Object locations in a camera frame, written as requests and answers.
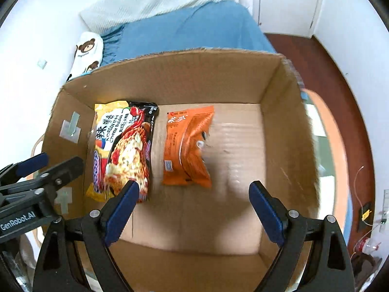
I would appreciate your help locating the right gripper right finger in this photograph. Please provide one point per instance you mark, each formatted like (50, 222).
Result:
(328, 266)

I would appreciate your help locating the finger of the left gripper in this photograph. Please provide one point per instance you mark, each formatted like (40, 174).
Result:
(14, 172)
(41, 190)

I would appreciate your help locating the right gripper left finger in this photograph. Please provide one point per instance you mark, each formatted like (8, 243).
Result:
(59, 266)

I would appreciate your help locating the green white checkered cloth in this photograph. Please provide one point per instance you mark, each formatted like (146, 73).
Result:
(331, 159)

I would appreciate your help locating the black yellow ramen noodle packet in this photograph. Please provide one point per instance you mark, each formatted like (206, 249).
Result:
(122, 148)

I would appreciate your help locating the orange snack packet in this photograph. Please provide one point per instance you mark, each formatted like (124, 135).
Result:
(186, 134)

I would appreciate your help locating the brown cardboard box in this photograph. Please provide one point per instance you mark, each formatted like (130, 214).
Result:
(193, 238)

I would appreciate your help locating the white bear print pillow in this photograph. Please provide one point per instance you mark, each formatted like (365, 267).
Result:
(88, 54)

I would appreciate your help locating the blue bed sheet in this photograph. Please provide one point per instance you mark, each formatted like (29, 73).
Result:
(225, 24)

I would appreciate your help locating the white closet door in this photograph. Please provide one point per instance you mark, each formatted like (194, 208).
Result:
(288, 17)

